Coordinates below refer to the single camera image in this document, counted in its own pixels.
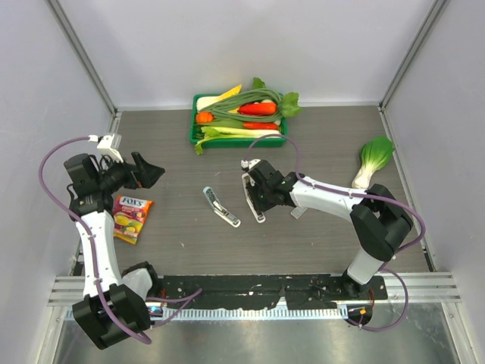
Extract fake green long beans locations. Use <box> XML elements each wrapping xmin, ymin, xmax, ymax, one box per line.
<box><xmin>200</xmin><ymin>88</ymin><xmax>285</xmax><ymax>122</ymax></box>

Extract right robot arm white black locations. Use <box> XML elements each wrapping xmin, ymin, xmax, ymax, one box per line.
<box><xmin>241</xmin><ymin>159</ymin><xmax>413</xmax><ymax>300</ymax></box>

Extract fake bok choy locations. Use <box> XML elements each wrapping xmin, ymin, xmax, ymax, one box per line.
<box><xmin>352</xmin><ymin>136</ymin><xmax>394</xmax><ymax>189</ymax></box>

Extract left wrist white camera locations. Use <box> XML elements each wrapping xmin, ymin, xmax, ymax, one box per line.
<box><xmin>97</xmin><ymin>133</ymin><xmax>124</xmax><ymax>163</ymax></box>

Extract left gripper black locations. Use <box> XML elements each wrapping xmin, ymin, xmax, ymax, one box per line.
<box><xmin>95</xmin><ymin>152</ymin><xmax>164</xmax><ymax>194</ymax></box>

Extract fake yellow corn leaf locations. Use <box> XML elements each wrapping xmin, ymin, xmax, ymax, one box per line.
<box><xmin>217</xmin><ymin>84</ymin><xmax>242</xmax><ymax>101</ymax></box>

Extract fake orange carrot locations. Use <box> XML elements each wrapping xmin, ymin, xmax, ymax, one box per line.
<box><xmin>196</xmin><ymin>111</ymin><xmax>214</xmax><ymax>124</ymax></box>

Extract green plastic tray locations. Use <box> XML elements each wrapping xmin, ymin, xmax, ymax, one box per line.
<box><xmin>189</xmin><ymin>94</ymin><xmax>288</xmax><ymax>149</ymax></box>

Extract white stapler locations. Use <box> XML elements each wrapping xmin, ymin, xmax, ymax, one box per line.
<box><xmin>242</xmin><ymin>173</ymin><xmax>266</xmax><ymax>224</ymax></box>

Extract fake leek white green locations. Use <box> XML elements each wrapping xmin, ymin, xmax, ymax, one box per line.
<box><xmin>194</xmin><ymin>126</ymin><xmax>283</xmax><ymax>155</ymax></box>

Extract colourful candy bag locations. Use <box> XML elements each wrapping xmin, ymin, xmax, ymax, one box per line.
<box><xmin>113</xmin><ymin>196</ymin><xmax>153</xmax><ymax>245</ymax></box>

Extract fake small red chili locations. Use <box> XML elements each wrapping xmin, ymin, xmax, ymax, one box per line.
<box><xmin>242</xmin><ymin>122</ymin><xmax>279</xmax><ymax>130</ymax></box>

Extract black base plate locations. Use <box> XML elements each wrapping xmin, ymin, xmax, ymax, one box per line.
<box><xmin>150</xmin><ymin>274</ymin><xmax>388</xmax><ymax>310</ymax></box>

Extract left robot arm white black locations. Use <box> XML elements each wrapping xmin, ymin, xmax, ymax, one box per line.
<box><xmin>64</xmin><ymin>152</ymin><xmax>165</xmax><ymax>350</ymax></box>

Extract fake red pepper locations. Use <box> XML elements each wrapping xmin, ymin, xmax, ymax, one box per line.
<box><xmin>237</xmin><ymin>102</ymin><xmax>278</xmax><ymax>116</ymax></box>

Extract fake green lettuce leaf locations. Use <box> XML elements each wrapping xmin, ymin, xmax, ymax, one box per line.
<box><xmin>252</xmin><ymin>77</ymin><xmax>302</xmax><ymax>118</ymax></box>

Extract slotted cable duct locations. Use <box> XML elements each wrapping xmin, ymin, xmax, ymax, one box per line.
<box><xmin>64</xmin><ymin>306</ymin><xmax>349</xmax><ymax>322</ymax></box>

